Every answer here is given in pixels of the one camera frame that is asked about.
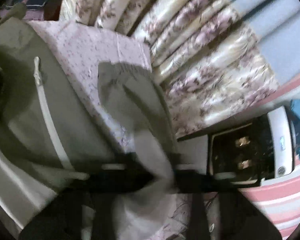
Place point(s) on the black glass-front appliance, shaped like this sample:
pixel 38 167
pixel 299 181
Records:
pixel 246 155

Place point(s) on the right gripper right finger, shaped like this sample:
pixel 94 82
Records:
pixel 220 211

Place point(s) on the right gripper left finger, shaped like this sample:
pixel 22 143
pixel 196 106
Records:
pixel 62 218

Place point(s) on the pink floral bed sheet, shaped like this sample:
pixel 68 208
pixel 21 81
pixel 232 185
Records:
pixel 111 75

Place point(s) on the blue floral curtain right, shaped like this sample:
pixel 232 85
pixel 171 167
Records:
pixel 213 58

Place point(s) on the grey and white jacket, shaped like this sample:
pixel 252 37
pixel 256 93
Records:
pixel 47 136

